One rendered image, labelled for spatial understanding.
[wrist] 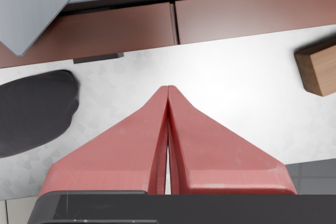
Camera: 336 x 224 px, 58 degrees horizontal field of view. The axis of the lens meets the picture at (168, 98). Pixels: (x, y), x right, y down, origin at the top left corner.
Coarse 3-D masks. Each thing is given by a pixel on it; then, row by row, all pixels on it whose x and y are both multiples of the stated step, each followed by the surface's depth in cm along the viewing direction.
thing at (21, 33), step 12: (0, 24) 24; (12, 24) 24; (24, 24) 24; (36, 24) 24; (48, 24) 24; (0, 36) 24; (12, 36) 24; (24, 36) 24; (36, 36) 24; (12, 48) 25; (24, 48) 25
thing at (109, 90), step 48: (192, 48) 43; (240, 48) 43; (288, 48) 43; (96, 96) 44; (144, 96) 44; (192, 96) 44; (240, 96) 44; (288, 96) 44; (48, 144) 45; (288, 144) 46; (0, 192) 46
